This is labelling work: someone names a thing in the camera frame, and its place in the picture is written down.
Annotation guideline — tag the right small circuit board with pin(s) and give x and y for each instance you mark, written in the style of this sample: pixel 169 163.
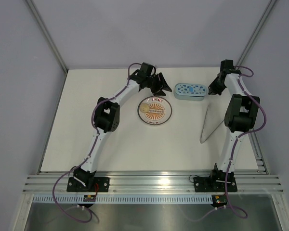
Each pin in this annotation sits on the right small circuit board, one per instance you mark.
pixel 219 200

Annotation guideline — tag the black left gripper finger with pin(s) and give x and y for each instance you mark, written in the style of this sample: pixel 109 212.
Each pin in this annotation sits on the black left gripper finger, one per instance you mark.
pixel 164 85
pixel 159 93

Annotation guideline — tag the small circuit board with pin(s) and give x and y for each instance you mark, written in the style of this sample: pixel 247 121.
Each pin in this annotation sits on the small circuit board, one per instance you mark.
pixel 219 200
pixel 89 198

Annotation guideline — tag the left aluminium frame post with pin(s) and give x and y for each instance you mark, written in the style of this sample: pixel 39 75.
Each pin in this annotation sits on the left aluminium frame post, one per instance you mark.
pixel 46 34

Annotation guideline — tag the left small circuit board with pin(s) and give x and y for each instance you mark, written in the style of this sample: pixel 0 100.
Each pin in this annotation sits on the left small circuit board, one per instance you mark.
pixel 89 198

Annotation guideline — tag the white slotted cable duct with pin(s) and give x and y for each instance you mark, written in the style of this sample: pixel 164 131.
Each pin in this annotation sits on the white slotted cable duct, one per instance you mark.
pixel 136 199

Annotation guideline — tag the round printed ceramic plate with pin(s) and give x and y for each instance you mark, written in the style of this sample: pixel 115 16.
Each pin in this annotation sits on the round printed ceramic plate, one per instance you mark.
pixel 160 111

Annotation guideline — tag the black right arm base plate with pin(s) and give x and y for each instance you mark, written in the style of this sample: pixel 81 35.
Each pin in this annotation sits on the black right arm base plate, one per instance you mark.
pixel 202 184

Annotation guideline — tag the light blue lunch box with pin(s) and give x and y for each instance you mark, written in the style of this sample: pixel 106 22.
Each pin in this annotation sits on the light blue lunch box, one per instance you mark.
pixel 189 97

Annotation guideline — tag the metal food tongs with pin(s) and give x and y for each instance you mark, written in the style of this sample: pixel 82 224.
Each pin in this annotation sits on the metal food tongs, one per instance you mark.
pixel 214 116

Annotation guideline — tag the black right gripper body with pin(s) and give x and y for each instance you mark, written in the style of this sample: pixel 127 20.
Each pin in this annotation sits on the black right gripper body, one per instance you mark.
pixel 219 84

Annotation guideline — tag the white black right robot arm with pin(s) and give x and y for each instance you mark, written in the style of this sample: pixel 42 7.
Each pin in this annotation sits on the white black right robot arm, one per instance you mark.
pixel 239 119

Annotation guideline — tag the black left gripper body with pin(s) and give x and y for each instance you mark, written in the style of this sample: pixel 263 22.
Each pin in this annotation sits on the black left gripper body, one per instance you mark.
pixel 153 83

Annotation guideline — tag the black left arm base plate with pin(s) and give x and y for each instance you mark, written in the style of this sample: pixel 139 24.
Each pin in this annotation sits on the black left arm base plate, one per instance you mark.
pixel 99 184

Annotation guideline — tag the right aluminium frame post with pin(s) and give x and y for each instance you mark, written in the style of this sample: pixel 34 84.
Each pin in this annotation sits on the right aluminium frame post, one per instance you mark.
pixel 257 31

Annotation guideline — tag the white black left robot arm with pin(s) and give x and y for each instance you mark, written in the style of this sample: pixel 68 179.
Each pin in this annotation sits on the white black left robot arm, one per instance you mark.
pixel 106 117

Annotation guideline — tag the aluminium frame post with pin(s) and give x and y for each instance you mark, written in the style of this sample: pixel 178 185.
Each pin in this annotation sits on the aluminium frame post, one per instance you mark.
pixel 46 34
pixel 257 31

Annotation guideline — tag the aluminium front rail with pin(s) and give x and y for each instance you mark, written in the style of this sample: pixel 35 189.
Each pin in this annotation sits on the aluminium front rail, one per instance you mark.
pixel 155 182

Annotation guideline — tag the light blue lunch box lid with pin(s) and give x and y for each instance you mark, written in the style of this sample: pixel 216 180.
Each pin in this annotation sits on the light blue lunch box lid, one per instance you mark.
pixel 190 90

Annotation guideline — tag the white steamed bun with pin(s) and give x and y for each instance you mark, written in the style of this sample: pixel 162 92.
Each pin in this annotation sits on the white steamed bun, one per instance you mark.
pixel 144 108

